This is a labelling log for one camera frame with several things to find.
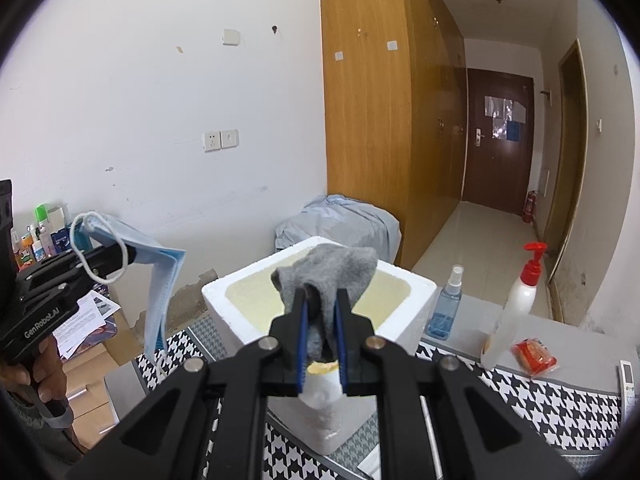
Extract wall socket switch pair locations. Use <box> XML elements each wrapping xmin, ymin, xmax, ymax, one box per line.
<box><xmin>202</xmin><ymin>129</ymin><xmax>239</xmax><ymax>153</ymax></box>

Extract red snack packet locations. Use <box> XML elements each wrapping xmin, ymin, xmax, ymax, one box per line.
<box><xmin>511</xmin><ymin>338</ymin><xmax>558</xmax><ymax>377</ymax></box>

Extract blue face mask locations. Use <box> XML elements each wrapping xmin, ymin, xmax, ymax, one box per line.
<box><xmin>70</xmin><ymin>210</ymin><xmax>186</xmax><ymax>362</ymax></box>

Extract white remote control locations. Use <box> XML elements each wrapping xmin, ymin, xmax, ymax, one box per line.
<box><xmin>618</xmin><ymin>360</ymin><xmax>636</xmax><ymax>406</ymax></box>

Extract red fire extinguisher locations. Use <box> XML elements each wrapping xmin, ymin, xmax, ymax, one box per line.
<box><xmin>522</xmin><ymin>191</ymin><xmax>537</xmax><ymax>223</ymax></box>

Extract grey sock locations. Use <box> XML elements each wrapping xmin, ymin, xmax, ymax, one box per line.
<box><xmin>271</xmin><ymin>244</ymin><xmax>378</xmax><ymax>362</ymax></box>

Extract blue cloth covered object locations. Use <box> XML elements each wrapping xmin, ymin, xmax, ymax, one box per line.
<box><xmin>274</xmin><ymin>194</ymin><xmax>401</xmax><ymax>263</ymax></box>

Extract blue spray bottle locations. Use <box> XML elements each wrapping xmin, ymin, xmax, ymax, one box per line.
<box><xmin>426</xmin><ymin>264</ymin><xmax>464</xmax><ymax>340</ymax></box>

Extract dark brown entrance door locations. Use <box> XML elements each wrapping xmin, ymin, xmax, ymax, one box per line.
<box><xmin>463</xmin><ymin>68</ymin><xmax>535</xmax><ymax>214</ymax></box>

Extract houndstooth table cloth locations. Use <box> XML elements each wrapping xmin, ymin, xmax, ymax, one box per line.
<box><xmin>134</xmin><ymin>309</ymin><xmax>626</xmax><ymax>480</ymax></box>

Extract wooden wardrobe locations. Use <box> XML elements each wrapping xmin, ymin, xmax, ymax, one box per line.
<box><xmin>320</xmin><ymin>0</ymin><xmax>466</xmax><ymax>269</ymax></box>

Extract person left hand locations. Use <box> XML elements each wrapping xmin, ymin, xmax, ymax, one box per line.
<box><xmin>0</xmin><ymin>335</ymin><xmax>67</xmax><ymax>404</ymax></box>

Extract cardboard box with papers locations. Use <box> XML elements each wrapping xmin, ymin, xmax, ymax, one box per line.
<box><xmin>63</xmin><ymin>292</ymin><xmax>142</xmax><ymax>450</ymax></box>

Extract side doorway frame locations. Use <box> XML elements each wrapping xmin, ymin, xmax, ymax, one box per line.
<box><xmin>543</xmin><ymin>38</ymin><xmax>590</xmax><ymax>271</ymax></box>

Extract white red pump bottle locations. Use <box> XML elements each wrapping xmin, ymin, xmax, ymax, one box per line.
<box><xmin>480</xmin><ymin>242</ymin><xmax>547</xmax><ymax>370</ymax></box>

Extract shelf clutter bottles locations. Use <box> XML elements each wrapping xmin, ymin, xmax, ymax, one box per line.
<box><xmin>10</xmin><ymin>204</ymin><xmax>72</xmax><ymax>271</ymax></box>

